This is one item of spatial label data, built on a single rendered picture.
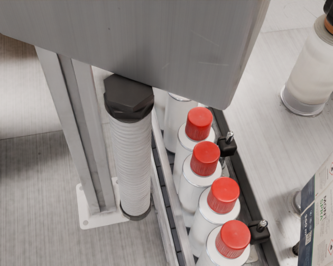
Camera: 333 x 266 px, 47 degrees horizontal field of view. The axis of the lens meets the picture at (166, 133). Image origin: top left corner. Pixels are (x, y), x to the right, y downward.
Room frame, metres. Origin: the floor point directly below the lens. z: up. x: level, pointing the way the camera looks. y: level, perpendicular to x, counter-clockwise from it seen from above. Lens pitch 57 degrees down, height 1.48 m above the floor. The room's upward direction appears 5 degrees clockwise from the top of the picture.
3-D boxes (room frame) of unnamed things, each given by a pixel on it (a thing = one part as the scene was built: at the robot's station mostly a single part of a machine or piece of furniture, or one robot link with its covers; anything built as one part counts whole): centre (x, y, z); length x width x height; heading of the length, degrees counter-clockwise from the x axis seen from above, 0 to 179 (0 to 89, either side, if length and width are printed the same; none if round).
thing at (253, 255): (0.20, -0.15, 0.83); 0.06 x 0.03 x 0.01; 15
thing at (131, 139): (0.16, 0.03, 1.18); 0.04 x 0.04 x 0.21
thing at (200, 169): (0.23, -0.05, 0.98); 0.05 x 0.05 x 0.20
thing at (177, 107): (0.37, -0.02, 0.98); 0.05 x 0.05 x 0.20
